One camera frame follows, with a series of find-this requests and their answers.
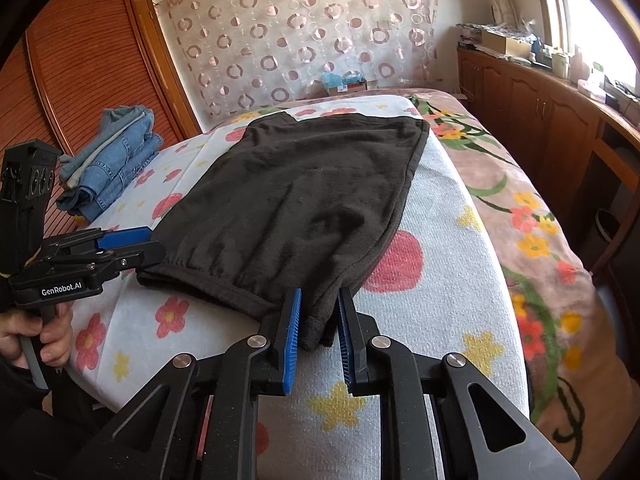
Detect person's left forearm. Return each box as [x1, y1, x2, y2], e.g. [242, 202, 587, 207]
[0, 360, 56, 426]

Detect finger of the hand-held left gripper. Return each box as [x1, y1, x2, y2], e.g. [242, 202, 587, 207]
[50, 240, 167, 283]
[42, 226, 153, 261]

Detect grey-blue folded jeans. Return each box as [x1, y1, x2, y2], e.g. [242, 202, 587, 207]
[59, 105, 156, 191]

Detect open beige carton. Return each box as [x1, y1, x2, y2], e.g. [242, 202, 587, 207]
[481, 27, 533, 58]

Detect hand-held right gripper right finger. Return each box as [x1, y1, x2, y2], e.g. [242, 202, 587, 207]
[337, 287, 581, 480]

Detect small cardboard box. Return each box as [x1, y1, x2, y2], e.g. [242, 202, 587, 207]
[322, 74, 368, 96]

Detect wooden slatted wardrobe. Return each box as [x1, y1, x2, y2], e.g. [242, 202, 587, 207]
[0, 0, 203, 241]

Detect pile of patterned packets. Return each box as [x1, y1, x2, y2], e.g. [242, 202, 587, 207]
[457, 20, 531, 43]

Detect blue denim folded jeans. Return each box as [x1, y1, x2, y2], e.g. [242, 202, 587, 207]
[55, 132, 163, 217]

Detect circle patterned sheer curtain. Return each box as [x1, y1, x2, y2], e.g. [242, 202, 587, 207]
[155, 0, 441, 121]

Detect wooden framed window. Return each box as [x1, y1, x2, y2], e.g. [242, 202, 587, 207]
[530, 0, 640, 91]

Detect black pants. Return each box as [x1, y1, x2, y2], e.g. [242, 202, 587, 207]
[136, 114, 431, 352]

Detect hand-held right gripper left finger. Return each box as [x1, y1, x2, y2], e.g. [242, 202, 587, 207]
[87, 287, 304, 480]

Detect wooden cabinet row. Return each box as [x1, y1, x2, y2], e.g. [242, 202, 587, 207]
[456, 42, 640, 286]

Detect blue plastic bag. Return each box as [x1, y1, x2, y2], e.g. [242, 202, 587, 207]
[320, 71, 363, 88]

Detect pink floral bed blanket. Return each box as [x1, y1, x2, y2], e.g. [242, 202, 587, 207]
[400, 87, 626, 441]

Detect person's left hand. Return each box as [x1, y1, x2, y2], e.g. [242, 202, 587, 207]
[0, 305, 74, 369]

